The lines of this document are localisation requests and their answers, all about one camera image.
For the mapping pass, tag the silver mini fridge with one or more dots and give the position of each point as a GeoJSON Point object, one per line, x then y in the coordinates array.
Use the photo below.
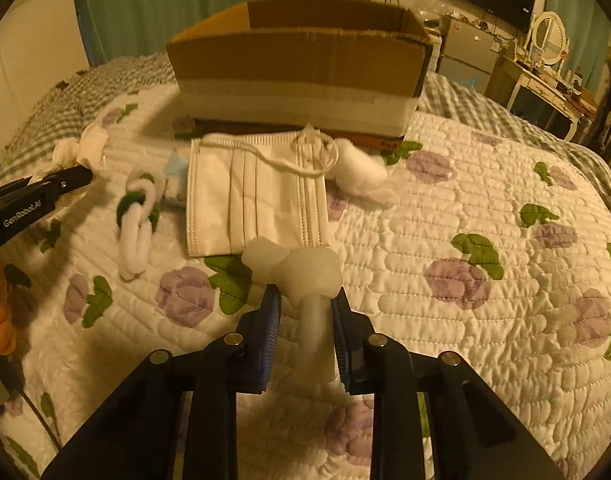
{"type": "Point", "coordinates": [468, 52]}

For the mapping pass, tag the white face mask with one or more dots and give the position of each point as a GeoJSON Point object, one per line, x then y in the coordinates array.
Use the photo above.
{"type": "Point", "coordinates": [258, 195]}

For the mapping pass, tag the floral quilted blanket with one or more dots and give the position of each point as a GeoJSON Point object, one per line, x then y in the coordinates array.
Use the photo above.
{"type": "Point", "coordinates": [435, 270]}

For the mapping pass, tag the oval vanity mirror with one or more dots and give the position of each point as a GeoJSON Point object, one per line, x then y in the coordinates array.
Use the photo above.
{"type": "Point", "coordinates": [549, 35]}

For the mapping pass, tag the light blue soft packet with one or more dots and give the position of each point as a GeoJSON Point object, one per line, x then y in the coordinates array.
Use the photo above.
{"type": "Point", "coordinates": [175, 175]}

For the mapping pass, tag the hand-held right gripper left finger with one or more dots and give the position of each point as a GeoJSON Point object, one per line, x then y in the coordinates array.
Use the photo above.
{"type": "Point", "coordinates": [273, 340]}

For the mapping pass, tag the grey checked bedsheet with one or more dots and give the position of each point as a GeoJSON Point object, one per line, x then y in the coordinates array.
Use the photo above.
{"type": "Point", "coordinates": [60, 105]}

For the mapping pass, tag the white tissue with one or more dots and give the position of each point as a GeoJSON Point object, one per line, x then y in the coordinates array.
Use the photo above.
{"type": "Point", "coordinates": [85, 150]}

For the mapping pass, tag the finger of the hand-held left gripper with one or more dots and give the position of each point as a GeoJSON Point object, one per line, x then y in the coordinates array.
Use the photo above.
{"type": "Point", "coordinates": [67, 180]}

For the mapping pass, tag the white cotton ball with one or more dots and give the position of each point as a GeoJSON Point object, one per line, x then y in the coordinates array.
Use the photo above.
{"type": "Point", "coordinates": [360, 167]}

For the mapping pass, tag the large green curtain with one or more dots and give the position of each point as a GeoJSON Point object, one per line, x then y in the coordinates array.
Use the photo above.
{"type": "Point", "coordinates": [160, 5]}

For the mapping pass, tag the white foam bone toy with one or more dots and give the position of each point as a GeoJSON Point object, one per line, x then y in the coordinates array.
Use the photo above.
{"type": "Point", "coordinates": [305, 280]}

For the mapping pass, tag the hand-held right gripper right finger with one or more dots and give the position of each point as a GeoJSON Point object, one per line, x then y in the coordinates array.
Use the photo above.
{"type": "Point", "coordinates": [341, 347]}

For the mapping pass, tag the white dressing table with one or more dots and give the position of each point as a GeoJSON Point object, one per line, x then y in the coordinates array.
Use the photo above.
{"type": "Point", "coordinates": [540, 90]}

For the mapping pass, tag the brown cardboard box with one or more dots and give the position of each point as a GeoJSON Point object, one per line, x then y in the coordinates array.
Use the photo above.
{"type": "Point", "coordinates": [295, 75]}

